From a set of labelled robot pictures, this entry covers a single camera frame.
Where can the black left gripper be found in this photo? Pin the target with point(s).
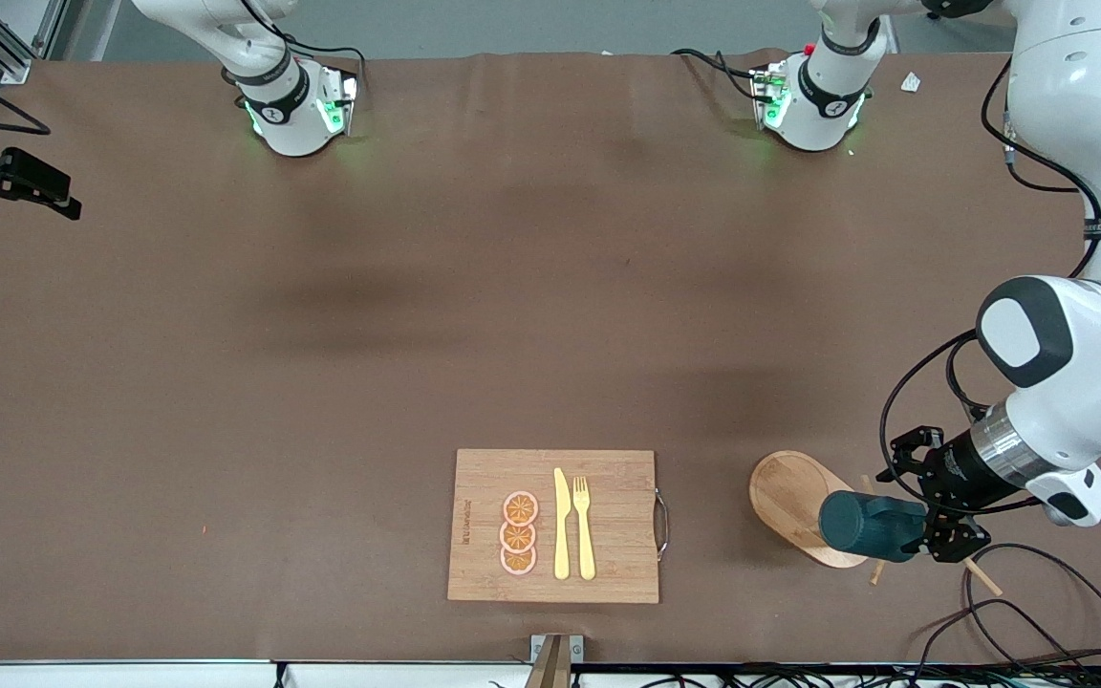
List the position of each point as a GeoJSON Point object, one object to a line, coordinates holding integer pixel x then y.
{"type": "Point", "coordinates": [963, 469]}

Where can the dark teal ribbed cup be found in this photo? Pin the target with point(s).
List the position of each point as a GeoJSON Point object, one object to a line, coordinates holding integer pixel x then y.
{"type": "Point", "coordinates": [866, 526]}

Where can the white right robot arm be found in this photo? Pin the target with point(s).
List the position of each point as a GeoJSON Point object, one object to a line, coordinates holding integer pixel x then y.
{"type": "Point", "coordinates": [292, 124]}

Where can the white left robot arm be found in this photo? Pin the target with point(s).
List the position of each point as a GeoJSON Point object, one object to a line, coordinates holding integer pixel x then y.
{"type": "Point", "coordinates": [1076, 96]}

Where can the wooden mug tree stand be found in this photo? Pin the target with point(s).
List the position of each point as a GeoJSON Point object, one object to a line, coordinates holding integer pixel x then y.
{"type": "Point", "coordinates": [789, 497]}

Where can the yellow plastic fork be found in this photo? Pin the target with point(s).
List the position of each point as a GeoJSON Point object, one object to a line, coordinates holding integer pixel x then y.
{"type": "Point", "coordinates": [586, 545]}

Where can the yellow plastic knife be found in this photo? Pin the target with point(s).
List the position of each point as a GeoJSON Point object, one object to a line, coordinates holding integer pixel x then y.
{"type": "Point", "coordinates": [562, 535]}

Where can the toy orange slice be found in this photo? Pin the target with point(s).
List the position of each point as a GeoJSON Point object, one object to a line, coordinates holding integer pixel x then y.
{"type": "Point", "coordinates": [518, 562]}
{"type": "Point", "coordinates": [520, 508]}
{"type": "Point", "coordinates": [517, 538]}

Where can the white paper scrap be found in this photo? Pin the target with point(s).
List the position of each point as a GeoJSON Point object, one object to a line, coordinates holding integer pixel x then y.
{"type": "Point", "coordinates": [911, 83]}

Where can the brown table cover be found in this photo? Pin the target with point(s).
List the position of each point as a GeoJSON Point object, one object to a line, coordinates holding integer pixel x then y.
{"type": "Point", "coordinates": [512, 287]}

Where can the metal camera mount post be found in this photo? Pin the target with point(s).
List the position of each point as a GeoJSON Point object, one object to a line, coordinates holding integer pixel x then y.
{"type": "Point", "coordinates": [555, 659]}

